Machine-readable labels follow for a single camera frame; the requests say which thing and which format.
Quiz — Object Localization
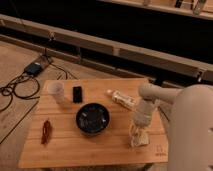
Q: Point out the translucent plastic cup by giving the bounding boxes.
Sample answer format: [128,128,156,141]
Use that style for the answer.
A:
[47,82,64,103]

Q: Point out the black power adapter box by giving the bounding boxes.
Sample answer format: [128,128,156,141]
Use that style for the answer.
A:
[24,55,53,76]

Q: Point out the black bowl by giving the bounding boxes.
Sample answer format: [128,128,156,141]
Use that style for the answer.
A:
[76,103,110,135]

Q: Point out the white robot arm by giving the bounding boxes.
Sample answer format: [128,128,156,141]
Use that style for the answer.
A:
[133,83,213,171]

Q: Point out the small black box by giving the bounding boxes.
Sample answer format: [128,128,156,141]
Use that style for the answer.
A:
[73,86,83,103]

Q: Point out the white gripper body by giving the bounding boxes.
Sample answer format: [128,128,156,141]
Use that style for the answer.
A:
[133,99,154,128]

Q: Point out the white plastic bottle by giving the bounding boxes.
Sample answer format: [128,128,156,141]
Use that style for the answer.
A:
[107,89,136,110]

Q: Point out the white sponge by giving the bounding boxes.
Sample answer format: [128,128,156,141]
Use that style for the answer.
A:
[129,123,149,147]

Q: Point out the black cable on floor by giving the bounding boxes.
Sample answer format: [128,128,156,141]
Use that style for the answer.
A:
[0,72,41,113]

